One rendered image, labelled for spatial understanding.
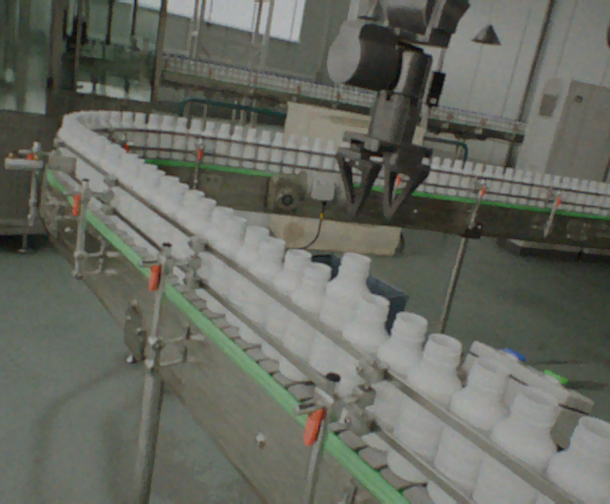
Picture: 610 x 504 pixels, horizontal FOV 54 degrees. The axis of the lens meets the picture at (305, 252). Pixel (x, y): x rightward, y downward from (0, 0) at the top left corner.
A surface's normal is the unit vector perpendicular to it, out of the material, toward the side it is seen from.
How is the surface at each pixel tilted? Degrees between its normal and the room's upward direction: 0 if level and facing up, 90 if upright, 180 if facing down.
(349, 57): 88
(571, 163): 90
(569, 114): 90
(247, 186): 90
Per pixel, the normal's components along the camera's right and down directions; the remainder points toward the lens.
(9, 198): 0.57, 0.33
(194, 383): -0.80, 0.02
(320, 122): 0.30, 0.32
